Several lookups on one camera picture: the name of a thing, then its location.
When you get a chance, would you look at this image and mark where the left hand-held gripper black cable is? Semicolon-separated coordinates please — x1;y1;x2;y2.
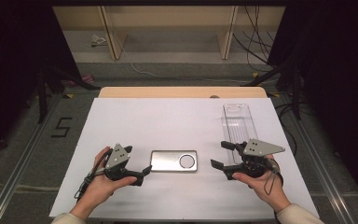
73;147;115;201

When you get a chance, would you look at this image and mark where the crumpled white paper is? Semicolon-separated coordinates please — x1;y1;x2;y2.
89;34;108;48

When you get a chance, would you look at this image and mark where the black metal stand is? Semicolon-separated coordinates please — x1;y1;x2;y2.
241;60;303;121
35;66;102;125

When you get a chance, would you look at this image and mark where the thin black floor cable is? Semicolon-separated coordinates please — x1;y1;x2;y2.
274;102;299;158

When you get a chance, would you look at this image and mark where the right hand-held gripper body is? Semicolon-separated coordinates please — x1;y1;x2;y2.
225;138;286;181

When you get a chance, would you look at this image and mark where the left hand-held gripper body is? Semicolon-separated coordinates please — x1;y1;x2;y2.
103;143;145;188

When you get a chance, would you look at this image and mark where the black curtain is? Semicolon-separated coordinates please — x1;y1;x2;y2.
266;0;358;213
0;0;82;162

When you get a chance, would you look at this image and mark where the white table sheet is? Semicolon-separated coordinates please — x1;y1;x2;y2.
48;97;321;220

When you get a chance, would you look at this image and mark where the right hand-held gripper black cable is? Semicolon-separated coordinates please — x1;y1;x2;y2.
263;160;282;197

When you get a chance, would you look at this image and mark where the tangle of black cables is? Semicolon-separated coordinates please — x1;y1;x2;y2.
231;5;282;68

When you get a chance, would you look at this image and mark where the metal floor rail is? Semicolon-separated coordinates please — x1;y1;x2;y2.
0;92;64;224
282;92;356;224

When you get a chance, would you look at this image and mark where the clear plastic tray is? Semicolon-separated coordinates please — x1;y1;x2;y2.
222;103;259;165

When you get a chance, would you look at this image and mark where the person's right hand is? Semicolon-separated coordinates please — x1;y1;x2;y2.
232;154;292;215

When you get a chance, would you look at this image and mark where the hand-held gripper black cable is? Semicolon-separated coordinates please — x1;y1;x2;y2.
73;147;115;201
263;160;282;197

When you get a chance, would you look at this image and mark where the silver phone case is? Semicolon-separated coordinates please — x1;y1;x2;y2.
149;149;199;173

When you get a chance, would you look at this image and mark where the pink object on floor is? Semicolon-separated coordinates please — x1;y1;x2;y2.
62;74;95;88

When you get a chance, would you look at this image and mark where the person's left hand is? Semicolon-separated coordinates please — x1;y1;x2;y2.
74;146;139;217

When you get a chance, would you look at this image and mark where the light wooden shelf unit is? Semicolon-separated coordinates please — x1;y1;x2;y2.
51;5;286;62

